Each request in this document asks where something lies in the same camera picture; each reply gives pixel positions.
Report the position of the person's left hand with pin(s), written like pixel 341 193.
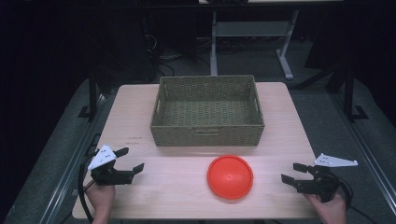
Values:
pixel 101 199

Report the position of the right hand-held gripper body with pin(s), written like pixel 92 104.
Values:
pixel 322 185

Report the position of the orange round plastic plate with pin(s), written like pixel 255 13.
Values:
pixel 230 177

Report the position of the green woven basket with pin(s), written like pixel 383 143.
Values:
pixel 207 113

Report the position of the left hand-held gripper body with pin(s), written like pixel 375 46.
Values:
pixel 106 176

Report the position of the black stand post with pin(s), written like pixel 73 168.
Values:
pixel 92 93
pixel 349 93

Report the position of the aluminium rail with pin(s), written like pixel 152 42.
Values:
pixel 71 168
pixel 364 149

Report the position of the person's right hand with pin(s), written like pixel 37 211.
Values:
pixel 331 213

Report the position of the grey metal desk frame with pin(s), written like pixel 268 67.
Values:
pixel 249 29

